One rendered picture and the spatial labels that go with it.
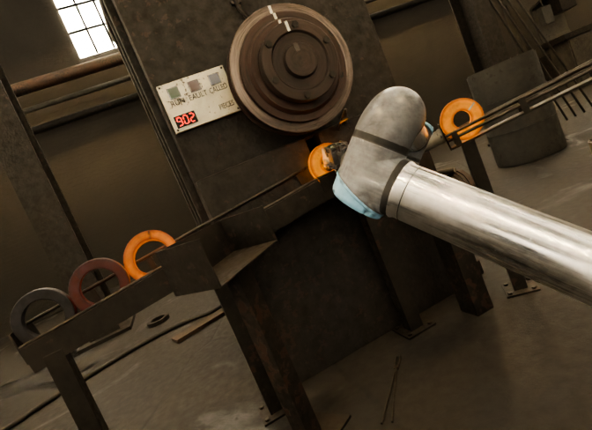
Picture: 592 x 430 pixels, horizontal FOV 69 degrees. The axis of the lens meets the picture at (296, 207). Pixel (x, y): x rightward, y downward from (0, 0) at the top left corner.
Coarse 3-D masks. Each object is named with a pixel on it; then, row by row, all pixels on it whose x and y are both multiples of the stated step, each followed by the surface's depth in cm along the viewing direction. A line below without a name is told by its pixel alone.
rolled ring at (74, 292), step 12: (84, 264) 137; (96, 264) 138; (108, 264) 140; (120, 264) 141; (72, 276) 136; (84, 276) 138; (120, 276) 140; (72, 288) 136; (120, 288) 140; (72, 300) 136; (84, 300) 137
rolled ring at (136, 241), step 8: (144, 232) 148; (152, 232) 148; (160, 232) 148; (136, 240) 146; (144, 240) 147; (152, 240) 149; (160, 240) 147; (168, 240) 148; (128, 248) 145; (136, 248) 146; (128, 256) 144; (128, 264) 144; (136, 264) 146; (128, 272) 143; (136, 272) 143; (144, 272) 144
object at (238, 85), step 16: (256, 16) 152; (320, 16) 159; (240, 32) 150; (336, 32) 161; (240, 48) 150; (240, 80) 150; (240, 96) 150; (256, 112) 152; (336, 112) 161; (272, 128) 159; (288, 128) 155; (304, 128) 157
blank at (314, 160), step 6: (324, 144) 162; (330, 144) 163; (318, 150) 161; (312, 156) 160; (318, 156) 161; (312, 162) 160; (318, 162) 161; (312, 168) 160; (318, 168) 161; (312, 174) 162; (318, 174) 161; (318, 180) 162
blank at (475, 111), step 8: (448, 104) 159; (456, 104) 158; (464, 104) 158; (472, 104) 157; (448, 112) 159; (456, 112) 159; (472, 112) 158; (480, 112) 157; (440, 120) 160; (448, 120) 160; (472, 120) 158; (448, 128) 160; (456, 128) 160; (480, 128) 158; (464, 136) 160; (472, 136) 159
